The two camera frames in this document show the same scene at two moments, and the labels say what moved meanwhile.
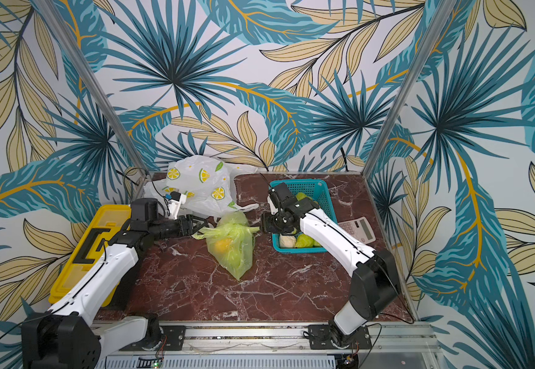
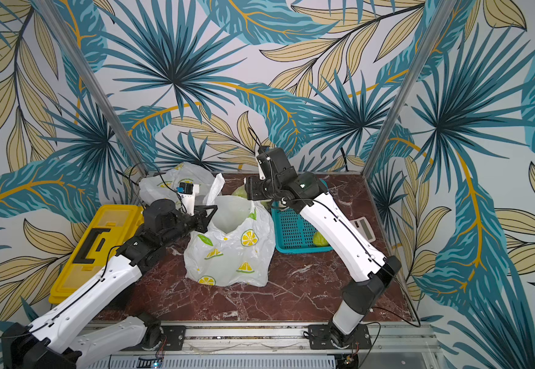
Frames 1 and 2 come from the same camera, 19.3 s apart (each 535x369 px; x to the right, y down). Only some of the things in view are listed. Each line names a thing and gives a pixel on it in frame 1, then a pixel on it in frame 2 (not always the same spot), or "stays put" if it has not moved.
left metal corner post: x=127 y=132 stays put
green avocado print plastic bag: x=230 y=242 to x=241 y=192
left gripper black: x=190 y=228 to x=203 y=217
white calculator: x=360 y=228 stays put
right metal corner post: x=415 y=67 stays put
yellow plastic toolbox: x=104 y=221 stays put
